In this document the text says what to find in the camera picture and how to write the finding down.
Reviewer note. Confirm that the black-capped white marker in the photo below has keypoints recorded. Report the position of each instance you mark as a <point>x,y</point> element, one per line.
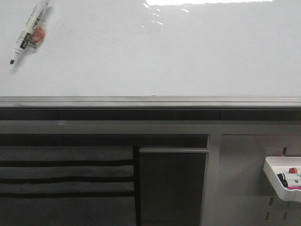
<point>289,176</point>

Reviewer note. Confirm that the pink marker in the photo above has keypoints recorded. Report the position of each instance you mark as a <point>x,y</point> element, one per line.
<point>294,187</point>

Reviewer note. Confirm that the white pegboard panel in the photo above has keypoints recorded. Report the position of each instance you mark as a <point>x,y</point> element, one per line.
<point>245,196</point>

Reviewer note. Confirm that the grey fabric pocket organizer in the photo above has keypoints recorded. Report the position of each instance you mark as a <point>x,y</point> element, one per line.
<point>69,186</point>

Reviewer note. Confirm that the red-capped white marker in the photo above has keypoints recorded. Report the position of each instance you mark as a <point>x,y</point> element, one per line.
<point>294,170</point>

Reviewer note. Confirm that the taped white black-tip marker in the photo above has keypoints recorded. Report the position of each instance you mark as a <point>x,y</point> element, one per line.
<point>29,29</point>

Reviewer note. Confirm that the white plastic marker tray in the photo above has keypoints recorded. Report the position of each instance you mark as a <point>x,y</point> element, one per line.
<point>274,165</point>

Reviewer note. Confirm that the white whiteboard with grey frame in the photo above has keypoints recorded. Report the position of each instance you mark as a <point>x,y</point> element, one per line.
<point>150,53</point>

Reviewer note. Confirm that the grey metal stand frame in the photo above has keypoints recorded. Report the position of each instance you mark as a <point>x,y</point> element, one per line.
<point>178,160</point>

